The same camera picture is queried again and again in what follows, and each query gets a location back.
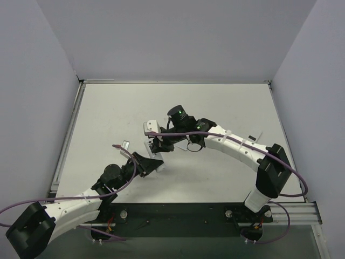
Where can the white battery cover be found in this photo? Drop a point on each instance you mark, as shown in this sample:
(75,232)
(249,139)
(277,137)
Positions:
(183,147)

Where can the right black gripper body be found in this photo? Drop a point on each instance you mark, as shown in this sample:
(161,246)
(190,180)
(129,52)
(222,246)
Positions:
(159,143)

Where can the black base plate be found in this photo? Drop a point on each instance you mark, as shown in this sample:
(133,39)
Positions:
(182,219)

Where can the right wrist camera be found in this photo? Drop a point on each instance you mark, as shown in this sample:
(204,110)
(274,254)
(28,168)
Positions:
(151,126)

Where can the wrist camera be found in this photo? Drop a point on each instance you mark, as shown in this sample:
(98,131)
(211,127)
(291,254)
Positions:
(151,126)
(123,148)

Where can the white remote control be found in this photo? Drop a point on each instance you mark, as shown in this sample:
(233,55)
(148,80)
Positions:
(156,156)

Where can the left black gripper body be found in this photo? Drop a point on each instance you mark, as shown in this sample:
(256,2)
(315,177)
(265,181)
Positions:
(139,165)

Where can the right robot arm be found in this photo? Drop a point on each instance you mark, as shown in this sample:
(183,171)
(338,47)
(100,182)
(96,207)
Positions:
(270,163)

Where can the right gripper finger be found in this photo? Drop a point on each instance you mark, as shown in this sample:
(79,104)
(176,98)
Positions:
(164,148)
(154,144)

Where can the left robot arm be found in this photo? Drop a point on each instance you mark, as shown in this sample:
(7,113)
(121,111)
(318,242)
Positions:
(38,224)

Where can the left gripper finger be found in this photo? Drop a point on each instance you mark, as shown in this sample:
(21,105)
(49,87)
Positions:
(140,158)
(149,165)

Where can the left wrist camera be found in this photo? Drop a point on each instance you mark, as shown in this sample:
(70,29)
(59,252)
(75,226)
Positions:
(123,148)

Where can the aluminium frame rail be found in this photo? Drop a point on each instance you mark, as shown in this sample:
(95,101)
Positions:
(87,148)

